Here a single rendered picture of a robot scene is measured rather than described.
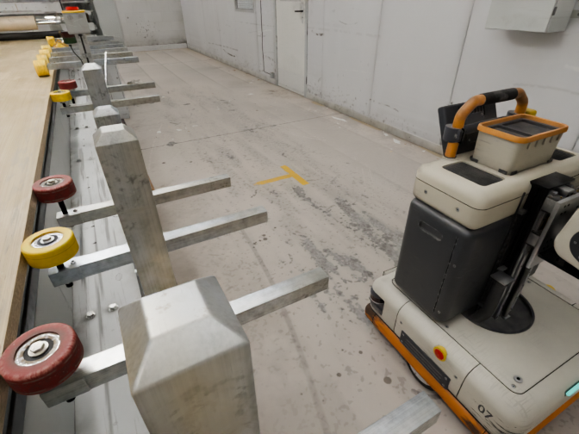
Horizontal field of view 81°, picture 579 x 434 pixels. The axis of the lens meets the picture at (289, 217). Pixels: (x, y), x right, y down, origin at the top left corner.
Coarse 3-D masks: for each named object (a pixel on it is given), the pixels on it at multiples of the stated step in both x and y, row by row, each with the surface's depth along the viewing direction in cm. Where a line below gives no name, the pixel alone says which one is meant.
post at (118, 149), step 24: (96, 144) 29; (120, 144) 29; (120, 168) 30; (144, 168) 31; (120, 192) 31; (144, 192) 32; (120, 216) 32; (144, 216) 33; (144, 240) 35; (144, 264) 36; (168, 264) 37; (144, 288) 37
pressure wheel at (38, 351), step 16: (32, 336) 42; (48, 336) 43; (64, 336) 42; (16, 352) 41; (32, 352) 41; (48, 352) 41; (64, 352) 40; (80, 352) 43; (0, 368) 39; (16, 368) 39; (32, 368) 39; (48, 368) 39; (64, 368) 40; (16, 384) 38; (32, 384) 39; (48, 384) 40
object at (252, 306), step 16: (320, 272) 61; (272, 288) 57; (288, 288) 57; (304, 288) 58; (320, 288) 60; (240, 304) 55; (256, 304) 55; (272, 304) 56; (288, 304) 58; (240, 320) 54; (112, 352) 47; (80, 368) 46; (96, 368) 45; (112, 368) 46; (64, 384) 44; (80, 384) 45; (96, 384) 46; (48, 400) 43; (64, 400) 45
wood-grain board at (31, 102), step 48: (0, 48) 288; (0, 96) 148; (48, 96) 147; (0, 144) 100; (0, 192) 75; (0, 240) 60; (0, 288) 50; (0, 336) 43; (0, 384) 39; (0, 432) 36
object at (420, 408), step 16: (416, 400) 43; (432, 400) 43; (384, 416) 42; (400, 416) 42; (416, 416) 42; (432, 416) 42; (368, 432) 40; (384, 432) 40; (400, 432) 40; (416, 432) 42
